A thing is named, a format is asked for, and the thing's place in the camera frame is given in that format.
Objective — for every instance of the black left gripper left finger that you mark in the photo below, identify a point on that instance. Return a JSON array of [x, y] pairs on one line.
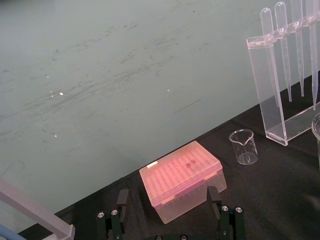
[[115, 222]]

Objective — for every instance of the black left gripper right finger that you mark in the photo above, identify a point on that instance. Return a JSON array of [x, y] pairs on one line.
[[231, 222]]

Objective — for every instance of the black table cloth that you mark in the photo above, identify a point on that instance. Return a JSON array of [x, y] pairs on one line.
[[275, 200]]

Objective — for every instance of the pink pipette tip box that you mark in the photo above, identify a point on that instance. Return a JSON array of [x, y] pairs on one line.
[[175, 175]]

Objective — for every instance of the small clear glass beaker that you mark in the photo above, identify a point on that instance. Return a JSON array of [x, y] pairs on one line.
[[243, 147]]

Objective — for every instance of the frosted clear plastic stand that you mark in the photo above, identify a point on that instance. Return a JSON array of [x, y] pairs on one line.
[[30, 207]]

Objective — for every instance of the blue tube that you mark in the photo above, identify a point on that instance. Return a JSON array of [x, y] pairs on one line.
[[6, 233]]

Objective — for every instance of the large clear glass beaker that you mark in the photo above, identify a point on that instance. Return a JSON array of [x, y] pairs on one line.
[[317, 140]]

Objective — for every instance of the clear acrylic pipette rack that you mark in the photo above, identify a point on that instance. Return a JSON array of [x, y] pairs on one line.
[[262, 75]]

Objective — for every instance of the clear plastic transfer pipette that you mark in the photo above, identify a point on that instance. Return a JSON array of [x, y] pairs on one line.
[[298, 45], [313, 50], [282, 37], [268, 45]]

